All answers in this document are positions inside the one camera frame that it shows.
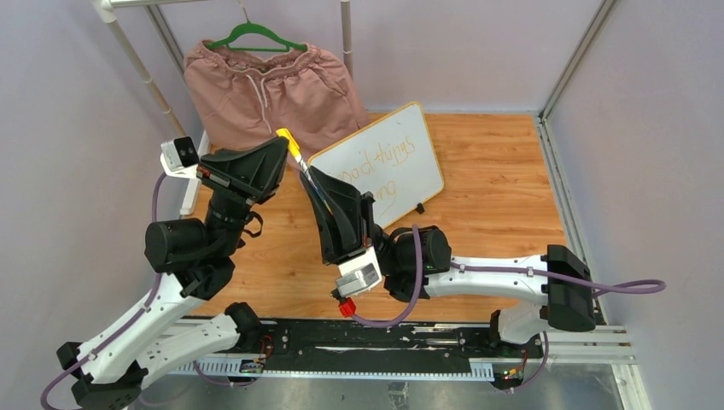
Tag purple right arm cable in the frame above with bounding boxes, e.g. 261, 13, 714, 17
339, 224, 668, 391

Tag aluminium frame post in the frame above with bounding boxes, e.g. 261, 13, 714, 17
535, 0, 618, 259

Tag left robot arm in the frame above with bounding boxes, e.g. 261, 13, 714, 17
57, 137, 289, 409

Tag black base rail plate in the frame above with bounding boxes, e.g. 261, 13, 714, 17
195, 316, 547, 381

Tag pink shorts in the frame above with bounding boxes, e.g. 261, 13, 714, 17
184, 40, 371, 159

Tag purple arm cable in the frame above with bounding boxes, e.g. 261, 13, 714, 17
39, 172, 171, 410
339, 224, 668, 391

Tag white clothes rack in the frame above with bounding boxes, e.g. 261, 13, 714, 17
91, 0, 353, 217

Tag yellow-framed whiteboard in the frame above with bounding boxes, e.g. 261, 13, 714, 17
309, 102, 444, 227

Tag yellow marker cap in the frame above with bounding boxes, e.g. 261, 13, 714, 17
276, 128, 301, 159

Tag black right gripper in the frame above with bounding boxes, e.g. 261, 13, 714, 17
300, 167, 401, 277

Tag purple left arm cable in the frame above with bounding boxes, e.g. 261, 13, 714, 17
39, 172, 171, 410

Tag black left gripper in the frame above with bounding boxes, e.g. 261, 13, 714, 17
206, 138, 303, 257

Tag white whiteboard marker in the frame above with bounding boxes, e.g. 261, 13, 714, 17
289, 146, 331, 211

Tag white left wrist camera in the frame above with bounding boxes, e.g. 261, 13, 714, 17
160, 136, 199, 180

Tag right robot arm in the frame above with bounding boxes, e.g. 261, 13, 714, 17
300, 167, 596, 357

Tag green clothes hanger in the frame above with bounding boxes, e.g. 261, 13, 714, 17
206, 3, 308, 53

